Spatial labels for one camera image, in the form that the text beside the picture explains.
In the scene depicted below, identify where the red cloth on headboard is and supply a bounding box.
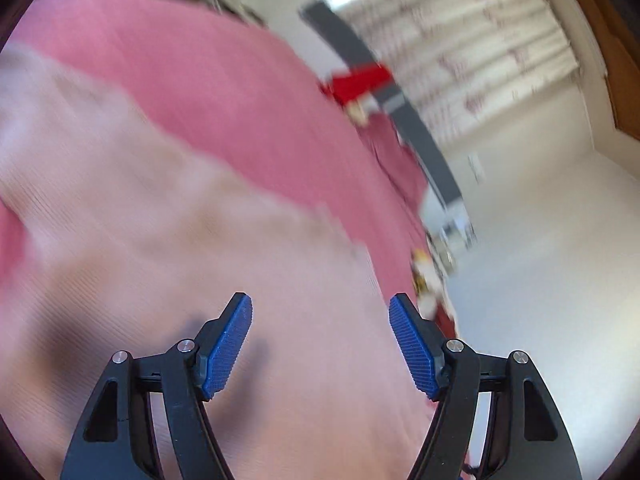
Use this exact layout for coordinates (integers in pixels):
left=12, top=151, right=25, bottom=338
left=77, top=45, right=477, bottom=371
left=320, top=63, right=393, bottom=106

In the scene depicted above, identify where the white patterned curtain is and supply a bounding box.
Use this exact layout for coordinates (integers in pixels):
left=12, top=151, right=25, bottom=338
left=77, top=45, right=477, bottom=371
left=338, top=0, right=579, bottom=146

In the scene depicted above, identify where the dark grey headboard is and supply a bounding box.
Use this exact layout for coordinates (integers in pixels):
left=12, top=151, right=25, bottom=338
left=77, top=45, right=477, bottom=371
left=300, top=0, right=463, bottom=208

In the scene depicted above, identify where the yellow white plush toy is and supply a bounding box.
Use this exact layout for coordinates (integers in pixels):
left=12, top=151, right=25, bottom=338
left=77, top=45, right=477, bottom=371
left=411, top=249, right=454, bottom=321

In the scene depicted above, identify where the pink bed cover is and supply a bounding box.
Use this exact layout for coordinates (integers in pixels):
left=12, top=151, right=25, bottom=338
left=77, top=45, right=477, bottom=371
left=1, top=0, right=425, bottom=308

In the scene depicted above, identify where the dark pink pillow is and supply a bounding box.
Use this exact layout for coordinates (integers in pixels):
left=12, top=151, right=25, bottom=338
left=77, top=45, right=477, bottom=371
left=358, top=113, right=428, bottom=216

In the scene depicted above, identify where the light pink knit sweater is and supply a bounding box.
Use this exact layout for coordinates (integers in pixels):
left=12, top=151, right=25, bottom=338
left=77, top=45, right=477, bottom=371
left=1, top=48, right=432, bottom=479

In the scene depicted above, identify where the brown wooden door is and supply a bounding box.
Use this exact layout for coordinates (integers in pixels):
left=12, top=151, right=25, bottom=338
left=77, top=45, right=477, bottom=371
left=577, top=0, right=640, bottom=140

